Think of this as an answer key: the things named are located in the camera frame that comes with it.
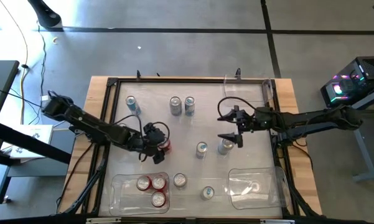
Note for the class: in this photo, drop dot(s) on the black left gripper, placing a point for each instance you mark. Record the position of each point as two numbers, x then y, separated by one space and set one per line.
147 145

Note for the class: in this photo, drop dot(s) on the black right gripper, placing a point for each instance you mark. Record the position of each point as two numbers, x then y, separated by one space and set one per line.
246 119

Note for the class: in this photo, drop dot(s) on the blue white soda can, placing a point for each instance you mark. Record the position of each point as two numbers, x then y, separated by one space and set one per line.
201 147
207 193
189 104
132 104

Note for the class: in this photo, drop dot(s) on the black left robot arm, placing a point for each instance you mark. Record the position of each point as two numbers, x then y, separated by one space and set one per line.
90 124

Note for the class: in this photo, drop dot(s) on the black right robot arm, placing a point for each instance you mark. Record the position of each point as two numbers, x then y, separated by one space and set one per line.
314 118

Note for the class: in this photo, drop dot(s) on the clear plastic bin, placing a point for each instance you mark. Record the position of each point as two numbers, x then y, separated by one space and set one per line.
242 93
258 196
124 199

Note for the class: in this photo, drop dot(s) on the black table support strut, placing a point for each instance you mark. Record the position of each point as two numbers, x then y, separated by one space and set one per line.
91 183
302 199

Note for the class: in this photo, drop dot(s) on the white label strip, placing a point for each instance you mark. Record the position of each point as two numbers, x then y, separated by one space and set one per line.
104 221
277 221

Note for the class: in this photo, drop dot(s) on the white printed cardboard box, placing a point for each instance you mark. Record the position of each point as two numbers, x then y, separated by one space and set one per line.
40 132

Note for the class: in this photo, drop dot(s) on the small white tag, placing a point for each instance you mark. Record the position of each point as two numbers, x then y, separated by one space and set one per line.
44 98

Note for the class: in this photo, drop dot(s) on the black computer tower with lights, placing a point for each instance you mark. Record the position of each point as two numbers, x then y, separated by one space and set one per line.
370 67

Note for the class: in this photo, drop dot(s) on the black desk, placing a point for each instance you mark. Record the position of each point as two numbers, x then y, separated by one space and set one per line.
0 87

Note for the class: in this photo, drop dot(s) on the black stand foot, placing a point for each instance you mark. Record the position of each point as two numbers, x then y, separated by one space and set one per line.
45 14

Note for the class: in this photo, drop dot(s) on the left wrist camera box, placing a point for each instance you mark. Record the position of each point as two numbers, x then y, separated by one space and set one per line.
150 129

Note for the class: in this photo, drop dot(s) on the black table frame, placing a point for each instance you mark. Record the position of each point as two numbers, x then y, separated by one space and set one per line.
189 80

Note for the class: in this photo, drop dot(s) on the gray desk frame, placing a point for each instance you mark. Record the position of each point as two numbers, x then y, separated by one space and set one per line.
365 155

